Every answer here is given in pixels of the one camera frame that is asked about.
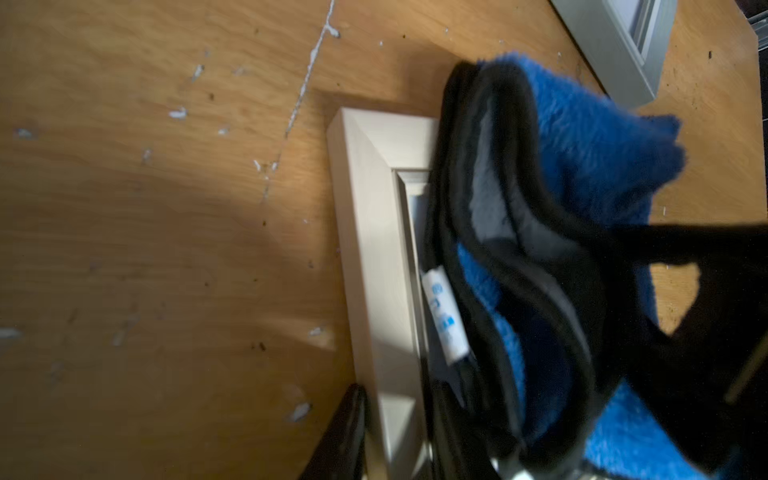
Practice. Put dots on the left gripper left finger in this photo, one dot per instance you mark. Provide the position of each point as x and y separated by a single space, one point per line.
340 453

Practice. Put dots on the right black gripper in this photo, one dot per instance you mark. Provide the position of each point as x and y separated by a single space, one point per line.
706 383

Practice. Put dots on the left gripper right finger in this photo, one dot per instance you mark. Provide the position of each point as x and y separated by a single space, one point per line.
458 453

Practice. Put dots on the blue microfiber cloth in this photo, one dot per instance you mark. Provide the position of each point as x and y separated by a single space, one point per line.
539 326

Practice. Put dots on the cream picture frame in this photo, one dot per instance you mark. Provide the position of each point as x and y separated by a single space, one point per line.
379 167

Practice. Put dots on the light green picture frame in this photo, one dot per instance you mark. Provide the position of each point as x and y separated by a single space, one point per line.
624 42

